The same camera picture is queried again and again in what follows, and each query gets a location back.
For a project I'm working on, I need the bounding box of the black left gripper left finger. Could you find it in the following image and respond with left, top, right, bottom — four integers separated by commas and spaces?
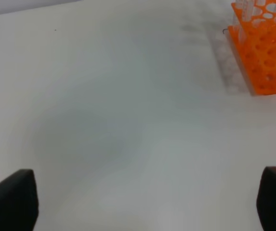
0, 169, 39, 231

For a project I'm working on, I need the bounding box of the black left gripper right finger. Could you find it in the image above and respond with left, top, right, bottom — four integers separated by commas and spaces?
256, 167, 276, 231

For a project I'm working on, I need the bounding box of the orange test tube rack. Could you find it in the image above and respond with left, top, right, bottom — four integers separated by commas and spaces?
227, 0, 276, 95

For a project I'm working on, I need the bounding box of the second row left tube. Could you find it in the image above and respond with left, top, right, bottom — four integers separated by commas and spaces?
235, 0, 255, 22

